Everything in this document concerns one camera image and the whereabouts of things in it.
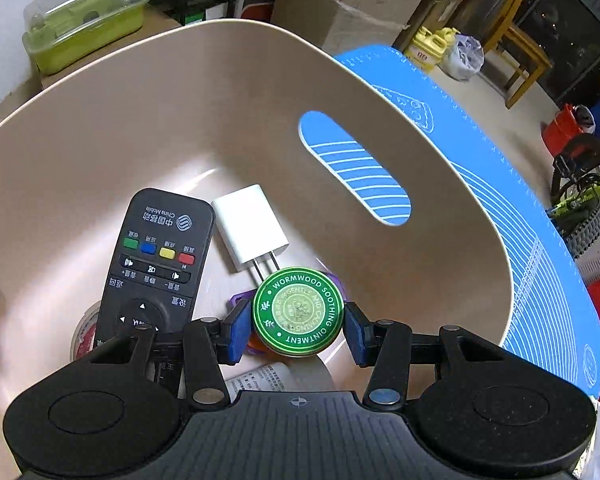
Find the green black bicycle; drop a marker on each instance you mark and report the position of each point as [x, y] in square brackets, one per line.
[575, 193]

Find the black TV remote control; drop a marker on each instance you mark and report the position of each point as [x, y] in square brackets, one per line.
[157, 265]

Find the yellow plastic jug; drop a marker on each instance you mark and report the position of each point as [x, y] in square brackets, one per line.
[427, 48]

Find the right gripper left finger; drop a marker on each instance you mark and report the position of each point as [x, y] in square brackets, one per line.
[127, 401]

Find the white pill bottle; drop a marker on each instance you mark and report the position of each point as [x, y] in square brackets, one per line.
[277, 373]

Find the white USB wall charger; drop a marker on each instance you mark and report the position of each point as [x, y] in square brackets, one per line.
[249, 228]

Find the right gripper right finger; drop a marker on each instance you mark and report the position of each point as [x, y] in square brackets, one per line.
[469, 404]

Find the green tray with clear lid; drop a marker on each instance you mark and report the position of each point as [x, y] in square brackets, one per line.
[51, 24]

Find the white plastic bag on floor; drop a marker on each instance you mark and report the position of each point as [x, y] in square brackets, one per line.
[463, 59]

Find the green round ointment tin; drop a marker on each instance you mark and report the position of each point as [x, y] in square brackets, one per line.
[297, 312]

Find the blue silicone table mat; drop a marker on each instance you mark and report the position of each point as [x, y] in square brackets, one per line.
[553, 323]

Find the wooden chair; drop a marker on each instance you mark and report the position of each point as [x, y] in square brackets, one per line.
[523, 54]

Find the red tape roll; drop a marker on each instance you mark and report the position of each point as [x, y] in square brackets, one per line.
[84, 336]

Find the red bucket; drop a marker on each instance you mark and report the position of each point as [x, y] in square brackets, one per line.
[568, 123]

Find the beige plastic storage bin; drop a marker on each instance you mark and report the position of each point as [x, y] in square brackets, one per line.
[205, 110]

